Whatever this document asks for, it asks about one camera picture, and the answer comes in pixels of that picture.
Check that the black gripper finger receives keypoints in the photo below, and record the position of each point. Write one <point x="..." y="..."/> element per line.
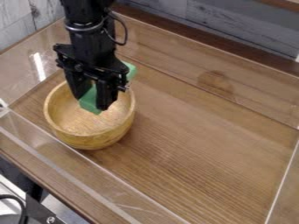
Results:
<point x="106" y="94"/>
<point x="78" y="83"/>

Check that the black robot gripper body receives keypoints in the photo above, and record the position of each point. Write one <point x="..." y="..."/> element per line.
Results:
<point x="90" y="54"/>

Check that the green rectangular block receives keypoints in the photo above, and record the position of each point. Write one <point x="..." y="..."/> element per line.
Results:
<point x="86" y="100"/>

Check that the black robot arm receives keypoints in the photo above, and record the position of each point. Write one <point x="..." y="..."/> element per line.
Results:
<point x="88" y="15"/>

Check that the brown wooden bowl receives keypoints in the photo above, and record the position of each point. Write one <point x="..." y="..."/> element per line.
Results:
<point x="81" y="129"/>

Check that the clear acrylic front wall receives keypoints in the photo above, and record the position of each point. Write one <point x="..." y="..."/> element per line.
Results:
<point x="86" y="187"/>

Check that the black metal table bracket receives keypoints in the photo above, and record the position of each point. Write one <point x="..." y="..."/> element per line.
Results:
<point x="37" y="214"/>

